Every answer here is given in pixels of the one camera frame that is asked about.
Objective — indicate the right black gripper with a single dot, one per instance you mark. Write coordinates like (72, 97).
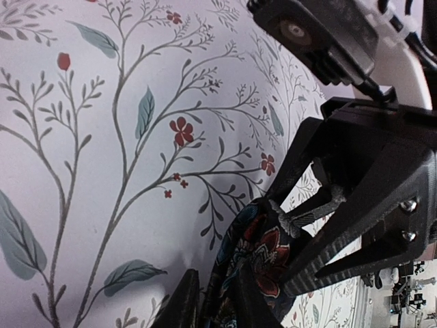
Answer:
(387, 155)

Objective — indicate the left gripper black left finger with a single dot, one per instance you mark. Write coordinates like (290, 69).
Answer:
(182, 308)

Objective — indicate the dark floral tie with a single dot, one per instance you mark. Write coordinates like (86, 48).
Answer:
(257, 237)

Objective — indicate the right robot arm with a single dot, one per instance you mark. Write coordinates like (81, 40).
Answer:
(401, 60)

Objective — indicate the floral tablecloth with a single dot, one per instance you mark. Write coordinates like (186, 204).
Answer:
(132, 134)

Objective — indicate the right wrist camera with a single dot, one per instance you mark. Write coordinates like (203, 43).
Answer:
(332, 38)

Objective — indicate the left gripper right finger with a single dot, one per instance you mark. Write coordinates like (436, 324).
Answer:
(251, 309)

